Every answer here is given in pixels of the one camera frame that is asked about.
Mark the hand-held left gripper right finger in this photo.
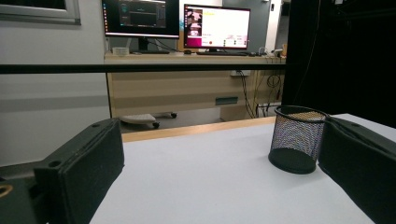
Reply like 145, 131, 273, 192
318, 116, 396, 224

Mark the black keyboard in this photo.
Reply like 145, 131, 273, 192
195, 50, 250, 57

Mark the grey window frame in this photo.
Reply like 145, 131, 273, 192
0, 0, 82, 26

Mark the black mesh pen holder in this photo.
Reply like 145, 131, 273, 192
268, 105, 331, 175

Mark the light wooden office desk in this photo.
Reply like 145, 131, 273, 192
104, 50, 288, 123

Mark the dark-screen computer monitor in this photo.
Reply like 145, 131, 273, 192
101, 0, 181, 54

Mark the black cable bundle under desk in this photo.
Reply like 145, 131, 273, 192
236, 70, 285, 119

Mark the black horizontal frame bar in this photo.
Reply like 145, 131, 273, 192
0, 63, 288, 75

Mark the bright-screen computer monitor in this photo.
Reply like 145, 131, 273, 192
182, 3, 252, 53

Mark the black curtain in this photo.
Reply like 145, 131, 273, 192
281, 0, 396, 129

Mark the dark rectangular desk tag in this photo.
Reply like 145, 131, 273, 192
215, 95, 239, 106

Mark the white wheeled stand base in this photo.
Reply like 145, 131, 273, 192
119, 113, 161, 130

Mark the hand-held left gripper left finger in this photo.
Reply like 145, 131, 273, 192
33, 117, 125, 224

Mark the clear round container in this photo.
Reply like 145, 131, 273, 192
111, 46, 131, 57

